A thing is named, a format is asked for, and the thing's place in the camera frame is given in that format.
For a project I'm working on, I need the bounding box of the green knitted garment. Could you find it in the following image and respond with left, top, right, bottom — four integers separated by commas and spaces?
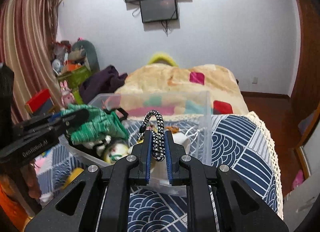
61, 104, 129, 145

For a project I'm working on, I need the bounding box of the clear plastic storage box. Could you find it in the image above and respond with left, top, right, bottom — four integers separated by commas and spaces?
59, 94, 211, 197

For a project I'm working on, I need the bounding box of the black white braided cord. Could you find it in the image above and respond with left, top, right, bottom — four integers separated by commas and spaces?
136, 110, 166, 162

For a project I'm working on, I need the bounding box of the yellow green sponge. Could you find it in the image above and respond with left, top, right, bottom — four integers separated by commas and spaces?
61, 168, 84, 189

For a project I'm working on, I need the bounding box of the person's left hand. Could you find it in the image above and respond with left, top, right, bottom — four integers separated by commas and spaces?
1, 160, 42, 201

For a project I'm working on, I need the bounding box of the pink bunny figure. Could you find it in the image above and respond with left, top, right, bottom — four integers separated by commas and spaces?
60, 80, 75, 108

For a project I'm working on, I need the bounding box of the red box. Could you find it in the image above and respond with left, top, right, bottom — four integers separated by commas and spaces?
24, 89, 53, 114

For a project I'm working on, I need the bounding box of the green storage bag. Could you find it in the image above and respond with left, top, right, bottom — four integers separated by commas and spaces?
57, 66, 92, 104

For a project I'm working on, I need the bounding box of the dark purple clothes pile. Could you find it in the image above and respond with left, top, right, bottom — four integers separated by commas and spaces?
79, 65, 128, 104

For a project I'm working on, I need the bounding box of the blue white patterned bedspread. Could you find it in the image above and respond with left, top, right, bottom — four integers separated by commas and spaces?
36, 112, 283, 231

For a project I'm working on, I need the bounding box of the grey plush toy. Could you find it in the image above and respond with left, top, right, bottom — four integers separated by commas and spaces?
68, 40, 100, 72

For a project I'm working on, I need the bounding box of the beige fleece blanket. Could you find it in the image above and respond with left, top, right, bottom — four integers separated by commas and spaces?
105, 64, 249, 115

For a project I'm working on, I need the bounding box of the striped brown curtain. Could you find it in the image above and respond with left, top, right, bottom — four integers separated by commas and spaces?
1, 0, 61, 123

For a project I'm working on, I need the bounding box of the small black wall monitor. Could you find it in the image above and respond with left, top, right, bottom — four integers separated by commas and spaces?
139, 0, 178, 23

